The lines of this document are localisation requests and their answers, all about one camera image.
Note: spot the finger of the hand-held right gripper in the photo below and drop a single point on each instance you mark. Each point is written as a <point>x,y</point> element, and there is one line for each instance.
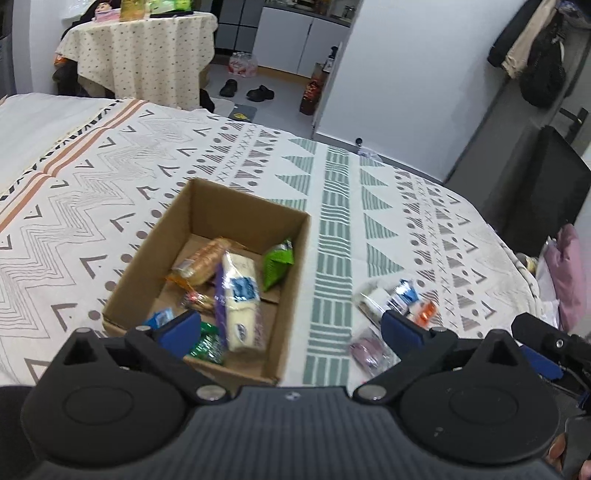
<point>542,362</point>
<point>535,330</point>

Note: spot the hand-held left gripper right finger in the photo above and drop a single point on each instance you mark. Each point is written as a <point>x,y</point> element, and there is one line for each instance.
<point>401,334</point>

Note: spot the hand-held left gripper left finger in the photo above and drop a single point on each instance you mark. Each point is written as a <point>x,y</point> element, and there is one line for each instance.
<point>182,330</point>

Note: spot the blue snack packet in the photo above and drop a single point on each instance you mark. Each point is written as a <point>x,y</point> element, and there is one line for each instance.
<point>159,317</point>

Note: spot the dark green glossy snack packet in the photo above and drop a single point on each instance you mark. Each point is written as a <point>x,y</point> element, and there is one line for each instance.
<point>210,344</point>

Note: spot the clear peanut bar packet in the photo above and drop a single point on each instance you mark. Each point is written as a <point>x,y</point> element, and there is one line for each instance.
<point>198,301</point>

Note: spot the small orange candy packet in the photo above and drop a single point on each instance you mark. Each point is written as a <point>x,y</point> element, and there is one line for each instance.
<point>425,311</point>

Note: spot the small purple clear snack packet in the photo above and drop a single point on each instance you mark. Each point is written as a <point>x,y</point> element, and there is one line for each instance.
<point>367,350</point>

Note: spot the black and white snack packet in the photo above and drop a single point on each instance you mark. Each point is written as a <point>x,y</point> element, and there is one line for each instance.
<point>383,297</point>

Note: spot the purple and white snack packet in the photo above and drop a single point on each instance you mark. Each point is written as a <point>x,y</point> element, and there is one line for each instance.
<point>240,300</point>

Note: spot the orange cracker packet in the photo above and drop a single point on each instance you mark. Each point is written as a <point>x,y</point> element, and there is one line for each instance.
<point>203,265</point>

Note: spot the brown cardboard box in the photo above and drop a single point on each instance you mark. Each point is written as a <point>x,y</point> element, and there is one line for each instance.
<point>194,217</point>

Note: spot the light green snack packet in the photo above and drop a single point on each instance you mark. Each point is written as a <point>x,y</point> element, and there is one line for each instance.
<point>277,263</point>

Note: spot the person's right hand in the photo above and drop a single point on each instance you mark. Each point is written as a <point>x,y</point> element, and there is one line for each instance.
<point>556,450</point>

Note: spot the pink pillow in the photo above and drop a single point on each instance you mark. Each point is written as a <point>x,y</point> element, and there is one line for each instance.
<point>568,272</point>

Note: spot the patterned bed blanket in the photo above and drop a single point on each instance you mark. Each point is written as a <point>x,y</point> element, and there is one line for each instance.
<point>92,184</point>

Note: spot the grey floor mat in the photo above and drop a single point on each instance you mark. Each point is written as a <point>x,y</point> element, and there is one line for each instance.
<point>242,112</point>

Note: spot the black shoe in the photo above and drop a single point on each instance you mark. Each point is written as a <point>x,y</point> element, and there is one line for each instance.
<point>261,93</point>
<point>228,87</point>

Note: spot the dark bottle on floor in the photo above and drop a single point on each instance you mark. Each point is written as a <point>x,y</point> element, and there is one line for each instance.
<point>314,90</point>

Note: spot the black hanging bag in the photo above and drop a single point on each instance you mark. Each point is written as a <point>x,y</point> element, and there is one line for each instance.
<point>545,69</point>

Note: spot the pack of water bottles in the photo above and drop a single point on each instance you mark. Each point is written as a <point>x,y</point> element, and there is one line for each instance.
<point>242,64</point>

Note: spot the dark clothes on chair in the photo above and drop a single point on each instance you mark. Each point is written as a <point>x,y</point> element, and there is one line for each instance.
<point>69,78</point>

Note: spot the round table with dotted tablecloth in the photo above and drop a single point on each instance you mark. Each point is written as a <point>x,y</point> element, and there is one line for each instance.
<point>138,50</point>

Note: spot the black spray bottle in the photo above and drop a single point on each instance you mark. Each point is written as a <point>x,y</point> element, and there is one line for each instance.
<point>331,60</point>

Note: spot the beige hanging garment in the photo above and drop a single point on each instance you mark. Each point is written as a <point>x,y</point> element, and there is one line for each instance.
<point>524,41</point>

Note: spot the black hanging jacket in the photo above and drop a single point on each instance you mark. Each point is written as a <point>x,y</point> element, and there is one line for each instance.
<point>508,32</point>

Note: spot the white cabinet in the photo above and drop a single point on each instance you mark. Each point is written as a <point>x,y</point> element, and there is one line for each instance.
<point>295,41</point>

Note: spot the dark grey fridge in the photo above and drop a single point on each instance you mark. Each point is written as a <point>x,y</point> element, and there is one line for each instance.
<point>238,23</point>

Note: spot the pink case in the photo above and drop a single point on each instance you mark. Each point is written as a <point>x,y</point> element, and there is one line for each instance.
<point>107,15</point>

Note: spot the clear bottle with yellow liquid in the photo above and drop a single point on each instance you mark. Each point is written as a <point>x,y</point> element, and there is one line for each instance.
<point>133,8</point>

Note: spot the green packet on tablecloth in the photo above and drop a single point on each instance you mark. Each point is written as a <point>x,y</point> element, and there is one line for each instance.
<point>168,4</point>

